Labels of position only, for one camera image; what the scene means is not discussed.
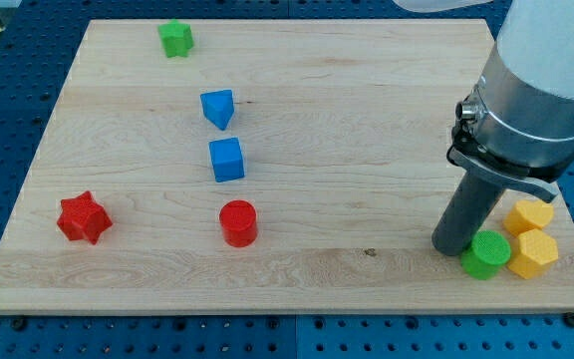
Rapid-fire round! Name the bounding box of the blue cube block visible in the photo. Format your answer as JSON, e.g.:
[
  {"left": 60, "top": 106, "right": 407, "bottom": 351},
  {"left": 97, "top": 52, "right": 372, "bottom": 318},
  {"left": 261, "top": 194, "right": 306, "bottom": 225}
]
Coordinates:
[{"left": 208, "top": 138, "right": 245, "bottom": 182}]

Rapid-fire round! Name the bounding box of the red star block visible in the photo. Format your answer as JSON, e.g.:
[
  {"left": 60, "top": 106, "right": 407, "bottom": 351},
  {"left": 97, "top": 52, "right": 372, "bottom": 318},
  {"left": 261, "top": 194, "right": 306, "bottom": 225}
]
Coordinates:
[{"left": 57, "top": 190, "right": 113, "bottom": 245}]

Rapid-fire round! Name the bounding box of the green cylinder block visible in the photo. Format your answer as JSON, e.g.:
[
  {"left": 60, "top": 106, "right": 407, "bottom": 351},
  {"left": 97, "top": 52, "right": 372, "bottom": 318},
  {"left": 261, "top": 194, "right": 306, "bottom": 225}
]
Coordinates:
[{"left": 460, "top": 230, "right": 511, "bottom": 280}]

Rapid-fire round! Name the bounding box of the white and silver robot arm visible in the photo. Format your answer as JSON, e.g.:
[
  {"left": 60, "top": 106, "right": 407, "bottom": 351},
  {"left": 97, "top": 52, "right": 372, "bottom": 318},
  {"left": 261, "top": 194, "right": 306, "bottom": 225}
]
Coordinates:
[{"left": 447, "top": 0, "right": 574, "bottom": 202}]

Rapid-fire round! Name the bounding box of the yellow heart block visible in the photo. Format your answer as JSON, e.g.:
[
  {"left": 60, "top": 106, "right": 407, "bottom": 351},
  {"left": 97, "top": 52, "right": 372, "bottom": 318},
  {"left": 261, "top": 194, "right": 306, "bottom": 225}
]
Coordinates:
[{"left": 503, "top": 199, "right": 554, "bottom": 236}]

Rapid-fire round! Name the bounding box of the yellow hexagon block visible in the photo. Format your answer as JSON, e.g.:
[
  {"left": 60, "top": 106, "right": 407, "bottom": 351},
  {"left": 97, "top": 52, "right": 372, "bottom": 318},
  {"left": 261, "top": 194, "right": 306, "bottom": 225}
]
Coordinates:
[{"left": 506, "top": 229, "right": 559, "bottom": 279}]

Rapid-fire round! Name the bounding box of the green star block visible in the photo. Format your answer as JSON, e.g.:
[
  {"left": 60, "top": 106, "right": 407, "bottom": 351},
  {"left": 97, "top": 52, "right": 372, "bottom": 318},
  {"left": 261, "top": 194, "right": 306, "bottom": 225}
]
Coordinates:
[{"left": 157, "top": 19, "right": 194, "bottom": 58}]

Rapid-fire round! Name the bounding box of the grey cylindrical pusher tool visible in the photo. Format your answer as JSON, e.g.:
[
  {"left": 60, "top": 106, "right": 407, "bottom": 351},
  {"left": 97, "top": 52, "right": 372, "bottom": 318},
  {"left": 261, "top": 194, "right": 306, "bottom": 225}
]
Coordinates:
[{"left": 431, "top": 172, "right": 505, "bottom": 256}]

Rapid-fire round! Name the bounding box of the wooden board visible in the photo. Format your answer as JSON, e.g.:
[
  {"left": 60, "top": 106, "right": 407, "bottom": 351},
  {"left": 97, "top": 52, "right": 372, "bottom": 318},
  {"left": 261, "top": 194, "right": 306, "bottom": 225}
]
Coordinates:
[{"left": 0, "top": 20, "right": 574, "bottom": 315}]

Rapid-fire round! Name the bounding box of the blue triangle block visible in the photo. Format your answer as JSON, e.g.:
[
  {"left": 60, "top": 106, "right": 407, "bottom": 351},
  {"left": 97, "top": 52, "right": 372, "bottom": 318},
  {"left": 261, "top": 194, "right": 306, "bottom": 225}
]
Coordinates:
[{"left": 200, "top": 89, "right": 234, "bottom": 131}]

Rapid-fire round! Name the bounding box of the red cylinder block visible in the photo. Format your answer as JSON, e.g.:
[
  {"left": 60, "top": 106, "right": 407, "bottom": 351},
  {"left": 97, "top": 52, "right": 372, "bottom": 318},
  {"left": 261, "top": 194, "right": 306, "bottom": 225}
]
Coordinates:
[{"left": 219, "top": 199, "right": 258, "bottom": 247}]

